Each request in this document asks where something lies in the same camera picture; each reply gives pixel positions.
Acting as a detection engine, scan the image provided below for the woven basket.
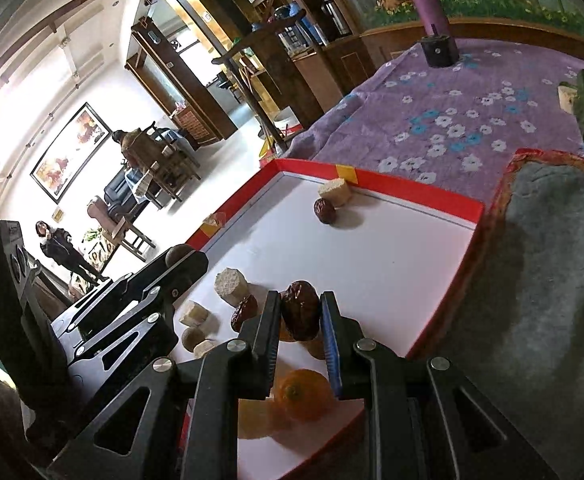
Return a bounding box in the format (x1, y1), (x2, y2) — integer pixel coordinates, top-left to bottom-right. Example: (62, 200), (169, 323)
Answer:
(174, 107), (213, 141)

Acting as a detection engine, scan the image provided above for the red tray with white inside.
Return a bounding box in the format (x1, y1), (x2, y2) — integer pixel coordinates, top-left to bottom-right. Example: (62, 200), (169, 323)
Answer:
(179, 158), (487, 480)

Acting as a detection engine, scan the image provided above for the small black box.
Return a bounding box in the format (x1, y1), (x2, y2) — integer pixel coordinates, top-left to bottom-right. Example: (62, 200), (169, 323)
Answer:
(420, 32), (460, 67)

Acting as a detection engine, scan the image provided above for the wooden chair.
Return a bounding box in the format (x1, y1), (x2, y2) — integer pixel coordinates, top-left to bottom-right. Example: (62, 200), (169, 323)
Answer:
(142, 125), (203, 203)
(86, 197), (157, 261)
(212, 10), (313, 153)

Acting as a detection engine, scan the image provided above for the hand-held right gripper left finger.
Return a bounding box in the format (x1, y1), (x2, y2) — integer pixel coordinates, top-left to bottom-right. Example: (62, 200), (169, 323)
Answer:
(46, 290), (283, 480)

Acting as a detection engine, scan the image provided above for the large wooden cabinet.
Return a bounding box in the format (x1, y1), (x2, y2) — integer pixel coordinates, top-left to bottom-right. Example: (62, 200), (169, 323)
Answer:
(124, 0), (323, 148)

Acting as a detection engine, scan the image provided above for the grey fleece blanket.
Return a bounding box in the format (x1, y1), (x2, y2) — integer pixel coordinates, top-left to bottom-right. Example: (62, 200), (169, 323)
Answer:
(332, 150), (584, 480)

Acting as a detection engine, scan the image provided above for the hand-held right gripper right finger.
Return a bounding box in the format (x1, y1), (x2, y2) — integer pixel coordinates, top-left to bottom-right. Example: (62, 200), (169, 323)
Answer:
(320, 291), (560, 480)

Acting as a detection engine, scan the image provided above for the framed wall painting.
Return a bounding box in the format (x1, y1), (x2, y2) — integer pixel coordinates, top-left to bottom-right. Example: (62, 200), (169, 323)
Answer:
(30, 102), (112, 204)

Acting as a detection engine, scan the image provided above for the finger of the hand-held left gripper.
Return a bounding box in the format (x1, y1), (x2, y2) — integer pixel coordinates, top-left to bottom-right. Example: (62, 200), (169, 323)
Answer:
(69, 305), (179, 376)
(52, 249), (209, 333)

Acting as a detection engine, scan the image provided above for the blue sofa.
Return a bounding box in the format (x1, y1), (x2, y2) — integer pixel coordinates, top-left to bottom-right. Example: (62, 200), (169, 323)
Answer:
(102, 167), (147, 216)

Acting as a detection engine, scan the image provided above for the red date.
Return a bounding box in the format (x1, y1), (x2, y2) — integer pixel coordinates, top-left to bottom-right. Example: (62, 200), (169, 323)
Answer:
(230, 294), (259, 333)
(313, 198), (337, 226)
(279, 280), (321, 342)

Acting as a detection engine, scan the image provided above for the purple floral tablecloth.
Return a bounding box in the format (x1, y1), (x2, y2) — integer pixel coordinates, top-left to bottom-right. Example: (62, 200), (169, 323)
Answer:
(287, 37), (584, 186)

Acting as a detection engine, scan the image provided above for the wooden display shelf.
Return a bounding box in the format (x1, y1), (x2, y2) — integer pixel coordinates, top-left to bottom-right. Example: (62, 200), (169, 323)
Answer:
(252, 0), (373, 111)

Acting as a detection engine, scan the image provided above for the yellow-orange fruit piece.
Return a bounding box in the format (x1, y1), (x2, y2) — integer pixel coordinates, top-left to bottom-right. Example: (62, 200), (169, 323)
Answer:
(237, 395), (293, 441)

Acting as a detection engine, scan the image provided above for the pale flat block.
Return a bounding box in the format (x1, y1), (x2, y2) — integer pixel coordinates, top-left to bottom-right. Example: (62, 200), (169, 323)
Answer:
(558, 85), (580, 113)

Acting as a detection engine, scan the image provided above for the red and white bucket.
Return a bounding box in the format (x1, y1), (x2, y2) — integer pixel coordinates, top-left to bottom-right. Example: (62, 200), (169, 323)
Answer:
(272, 107), (303, 136)

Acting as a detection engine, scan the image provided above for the tangerine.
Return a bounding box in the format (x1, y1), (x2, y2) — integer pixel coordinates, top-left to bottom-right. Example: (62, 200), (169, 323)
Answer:
(278, 369), (333, 422)

